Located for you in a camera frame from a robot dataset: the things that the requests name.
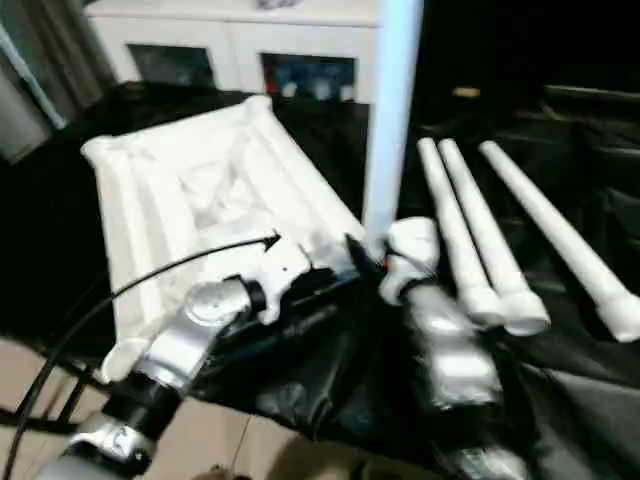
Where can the white plastic table leg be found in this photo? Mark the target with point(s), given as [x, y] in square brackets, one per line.
[392, 120]
[455, 230]
[560, 240]
[490, 240]

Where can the white plastic table top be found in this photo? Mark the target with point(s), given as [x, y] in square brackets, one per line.
[200, 180]

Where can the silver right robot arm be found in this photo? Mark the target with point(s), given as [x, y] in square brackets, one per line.
[450, 350]

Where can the black work mat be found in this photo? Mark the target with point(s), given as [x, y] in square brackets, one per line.
[330, 380]

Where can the small tan box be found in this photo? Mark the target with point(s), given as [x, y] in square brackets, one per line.
[465, 92]

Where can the white glass-door cabinet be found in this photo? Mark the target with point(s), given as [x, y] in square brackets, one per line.
[230, 40]

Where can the small grey bundle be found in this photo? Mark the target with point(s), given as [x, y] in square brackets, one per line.
[280, 3]

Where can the black side table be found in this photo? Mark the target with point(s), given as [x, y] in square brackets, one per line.
[590, 95]

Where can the grey window curtain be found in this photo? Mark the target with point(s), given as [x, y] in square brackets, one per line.
[50, 60]

